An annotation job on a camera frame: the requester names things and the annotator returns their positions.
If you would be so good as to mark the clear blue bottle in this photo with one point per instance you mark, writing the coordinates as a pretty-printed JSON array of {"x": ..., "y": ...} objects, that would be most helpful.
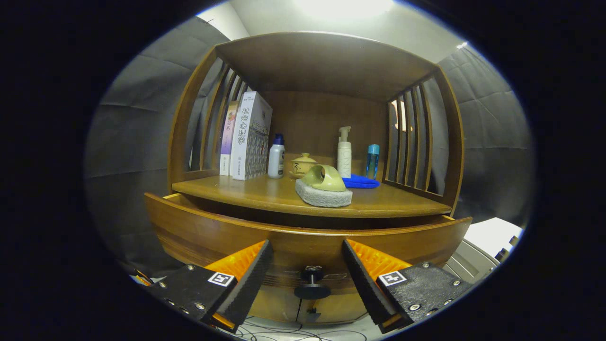
[{"x": 372, "y": 161}]

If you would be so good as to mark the brown wooden cabinet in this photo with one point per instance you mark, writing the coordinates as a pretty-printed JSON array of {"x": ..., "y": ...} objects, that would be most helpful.
[{"x": 322, "y": 61}]

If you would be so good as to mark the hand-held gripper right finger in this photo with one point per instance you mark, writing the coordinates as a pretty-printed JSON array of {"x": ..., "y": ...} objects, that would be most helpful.
[{"x": 364, "y": 284}]

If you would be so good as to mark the yellow lidded teacup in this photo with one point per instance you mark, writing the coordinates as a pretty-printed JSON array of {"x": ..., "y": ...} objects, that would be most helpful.
[{"x": 303, "y": 165}]

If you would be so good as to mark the thick white book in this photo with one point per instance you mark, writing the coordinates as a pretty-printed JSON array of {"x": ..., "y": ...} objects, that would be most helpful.
[{"x": 251, "y": 137}]

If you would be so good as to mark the wooden countertop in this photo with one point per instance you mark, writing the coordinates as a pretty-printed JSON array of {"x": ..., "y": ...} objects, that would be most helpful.
[{"x": 265, "y": 192}]

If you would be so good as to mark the thin purple book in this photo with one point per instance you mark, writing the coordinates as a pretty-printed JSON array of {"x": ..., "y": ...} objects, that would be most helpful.
[{"x": 228, "y": 137}]

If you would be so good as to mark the white pump bottle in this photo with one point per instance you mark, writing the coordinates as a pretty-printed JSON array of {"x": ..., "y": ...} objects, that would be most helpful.
[{"x": 344, "y": 156}]

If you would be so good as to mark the folded blue cloth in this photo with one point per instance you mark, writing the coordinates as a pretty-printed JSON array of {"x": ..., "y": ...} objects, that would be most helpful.
[{"x": 362, "y": 182}]

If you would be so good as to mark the white drawer unit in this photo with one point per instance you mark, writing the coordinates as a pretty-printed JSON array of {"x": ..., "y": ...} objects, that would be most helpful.
[{"x": 487, "y": 232}]

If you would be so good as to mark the white bottle blue cap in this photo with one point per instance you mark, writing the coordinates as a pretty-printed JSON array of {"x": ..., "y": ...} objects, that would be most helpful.
[{"x": 276, "y": 158}]

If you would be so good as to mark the brown wooden drawer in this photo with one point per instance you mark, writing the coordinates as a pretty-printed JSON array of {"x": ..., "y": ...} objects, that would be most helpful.
[{"x": 303, "y": 246}]

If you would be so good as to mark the orange black tool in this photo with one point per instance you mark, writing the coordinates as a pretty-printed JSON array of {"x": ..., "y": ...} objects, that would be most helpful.
[{"x": 142, "y": 278}]

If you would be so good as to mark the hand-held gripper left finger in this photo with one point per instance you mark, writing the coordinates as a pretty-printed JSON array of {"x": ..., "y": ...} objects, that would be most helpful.
[{"x": 251, "y": 279}]

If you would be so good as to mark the wooden cabinet door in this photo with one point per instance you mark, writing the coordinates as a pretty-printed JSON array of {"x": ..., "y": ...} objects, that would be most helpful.
[
  {"x": 341, "y": 308},
  {"x": 279, "y": 303}
]

